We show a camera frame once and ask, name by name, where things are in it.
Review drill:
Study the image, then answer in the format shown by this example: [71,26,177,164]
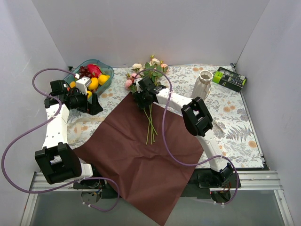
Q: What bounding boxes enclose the artificial pink flower bouquet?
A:
[125,55,168,145]

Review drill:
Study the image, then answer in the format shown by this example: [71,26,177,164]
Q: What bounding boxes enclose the dark red wrapping paper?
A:
[74,94,203,226]

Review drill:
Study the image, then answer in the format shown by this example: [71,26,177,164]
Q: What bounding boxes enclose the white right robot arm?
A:
[133,77,239,188]

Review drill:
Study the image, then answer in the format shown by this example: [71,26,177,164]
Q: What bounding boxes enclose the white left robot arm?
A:
[35,77,103,188]

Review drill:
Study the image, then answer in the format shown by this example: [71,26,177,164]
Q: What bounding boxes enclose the white ribbed ceramic vase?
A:
[191,70,213,101]

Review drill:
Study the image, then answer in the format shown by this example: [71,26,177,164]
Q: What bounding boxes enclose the small orange fruit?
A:
[69,81,76,88]

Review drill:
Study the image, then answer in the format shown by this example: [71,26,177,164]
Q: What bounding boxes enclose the yellow lemon middle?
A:
[88,77,99,90]

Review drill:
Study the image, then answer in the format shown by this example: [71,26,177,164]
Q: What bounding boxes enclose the yellow lemon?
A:
[88,77,99,90]
[98,74,110,86]

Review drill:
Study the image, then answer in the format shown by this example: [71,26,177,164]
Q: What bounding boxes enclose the teal plastic fruit tray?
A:
[64,59,114,100]

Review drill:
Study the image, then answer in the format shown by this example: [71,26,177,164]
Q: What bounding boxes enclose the purple grape bunch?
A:
[79,66,91,78]

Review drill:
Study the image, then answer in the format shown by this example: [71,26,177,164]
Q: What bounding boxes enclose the yellow lemon right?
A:
[98,74,110,86]

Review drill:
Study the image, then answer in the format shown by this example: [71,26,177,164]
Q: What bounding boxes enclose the red dragon fruit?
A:
[87,64,103,78]

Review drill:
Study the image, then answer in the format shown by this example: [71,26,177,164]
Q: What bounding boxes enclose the black green product box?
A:
[212,67,247,92]

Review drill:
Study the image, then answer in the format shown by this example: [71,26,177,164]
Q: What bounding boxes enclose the floral patterned table mat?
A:
[67,65,264,170]

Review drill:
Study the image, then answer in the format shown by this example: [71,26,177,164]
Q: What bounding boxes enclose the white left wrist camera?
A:
[76,77,91,95]

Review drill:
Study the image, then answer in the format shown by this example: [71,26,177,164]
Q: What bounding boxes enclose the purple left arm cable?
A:
[0,68,120,211]

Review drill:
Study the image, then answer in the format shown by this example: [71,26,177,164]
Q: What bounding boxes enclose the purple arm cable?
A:
[0,68,120,211]
[133,69,240,205]

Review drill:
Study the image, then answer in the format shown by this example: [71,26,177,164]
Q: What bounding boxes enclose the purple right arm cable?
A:
[133,69,240,205]

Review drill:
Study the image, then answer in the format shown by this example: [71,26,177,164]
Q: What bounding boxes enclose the aluminium frame rail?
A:
[20,170,294,226]

